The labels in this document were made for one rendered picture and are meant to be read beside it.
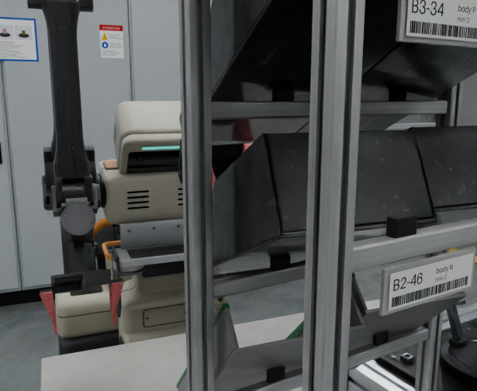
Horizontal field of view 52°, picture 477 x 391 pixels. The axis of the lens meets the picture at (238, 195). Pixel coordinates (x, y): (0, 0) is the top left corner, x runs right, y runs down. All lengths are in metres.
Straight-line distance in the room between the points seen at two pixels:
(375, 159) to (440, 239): 0.08
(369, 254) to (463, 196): 0.17
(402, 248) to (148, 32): 3.30
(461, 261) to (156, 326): 1.05
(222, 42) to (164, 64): 3.14
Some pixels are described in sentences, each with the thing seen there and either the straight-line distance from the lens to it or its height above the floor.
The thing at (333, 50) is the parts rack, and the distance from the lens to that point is 0.26.
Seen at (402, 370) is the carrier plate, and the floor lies 0.97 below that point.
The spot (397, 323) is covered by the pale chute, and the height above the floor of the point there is 1.14.
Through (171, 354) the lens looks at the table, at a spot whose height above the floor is 0.86.
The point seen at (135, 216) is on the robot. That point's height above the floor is 1.11.
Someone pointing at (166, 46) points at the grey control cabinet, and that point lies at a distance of 3.57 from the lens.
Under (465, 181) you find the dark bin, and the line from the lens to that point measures 0.46.
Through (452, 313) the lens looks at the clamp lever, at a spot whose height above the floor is 1.04.
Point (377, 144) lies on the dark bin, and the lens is 0.38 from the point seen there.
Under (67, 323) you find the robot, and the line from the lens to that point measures 1.57.
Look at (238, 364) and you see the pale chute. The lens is 0.47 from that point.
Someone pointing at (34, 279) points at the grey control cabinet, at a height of 0.17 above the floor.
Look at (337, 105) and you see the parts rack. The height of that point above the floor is 1.39.
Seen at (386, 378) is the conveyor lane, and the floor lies 0.96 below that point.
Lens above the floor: 1.40
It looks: 11 degrees down
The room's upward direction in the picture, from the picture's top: straight up
